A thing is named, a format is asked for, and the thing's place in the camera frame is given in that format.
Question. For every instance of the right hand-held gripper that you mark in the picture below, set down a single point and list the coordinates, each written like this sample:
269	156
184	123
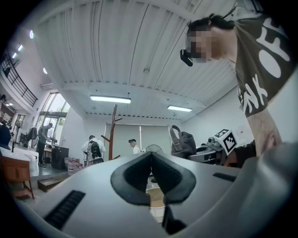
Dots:
227	141

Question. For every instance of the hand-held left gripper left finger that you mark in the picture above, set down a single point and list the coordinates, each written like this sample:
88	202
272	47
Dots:
97	197

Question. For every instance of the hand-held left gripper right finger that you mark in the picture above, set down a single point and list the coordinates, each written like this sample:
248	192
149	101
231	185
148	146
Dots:
205	193

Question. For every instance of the grey bag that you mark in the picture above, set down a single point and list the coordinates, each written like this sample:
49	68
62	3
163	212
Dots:
184	145

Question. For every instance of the brown wooden coat stand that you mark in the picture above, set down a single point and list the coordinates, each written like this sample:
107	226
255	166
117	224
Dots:
112	139

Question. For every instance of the cluster of clear water jugs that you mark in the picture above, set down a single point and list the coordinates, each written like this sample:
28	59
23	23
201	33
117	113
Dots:
72	167

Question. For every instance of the wooden step platform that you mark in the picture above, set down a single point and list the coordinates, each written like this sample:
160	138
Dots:
50	183

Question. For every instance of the round cream laundry basket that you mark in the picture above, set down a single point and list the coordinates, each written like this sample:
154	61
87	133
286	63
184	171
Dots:
157	212

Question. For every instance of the long ceiling light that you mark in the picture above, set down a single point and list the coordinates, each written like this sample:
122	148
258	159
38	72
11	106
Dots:
179	108
109	99

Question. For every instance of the black counter cabinet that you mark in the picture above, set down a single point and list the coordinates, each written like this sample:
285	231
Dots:
60	158

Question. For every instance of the wooden cabinet with white top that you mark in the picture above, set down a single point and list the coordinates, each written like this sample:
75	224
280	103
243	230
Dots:
16	169

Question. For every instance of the dark hanging garment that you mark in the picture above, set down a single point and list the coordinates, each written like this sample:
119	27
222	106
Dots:
32	137

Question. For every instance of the glass door window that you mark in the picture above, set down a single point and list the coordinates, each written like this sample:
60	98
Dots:
58	104

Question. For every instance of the person's head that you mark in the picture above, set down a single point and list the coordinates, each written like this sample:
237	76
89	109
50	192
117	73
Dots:
216	46

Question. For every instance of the person's olive printed shirt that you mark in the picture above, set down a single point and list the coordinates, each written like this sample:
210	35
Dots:
256	58

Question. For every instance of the black railing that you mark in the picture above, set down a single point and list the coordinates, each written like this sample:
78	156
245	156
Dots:
30	95

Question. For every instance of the black pedestal fan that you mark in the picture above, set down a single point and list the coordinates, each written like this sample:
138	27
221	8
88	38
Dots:
154	148

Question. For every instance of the black head camera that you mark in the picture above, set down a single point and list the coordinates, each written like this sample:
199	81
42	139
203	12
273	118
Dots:
186	58

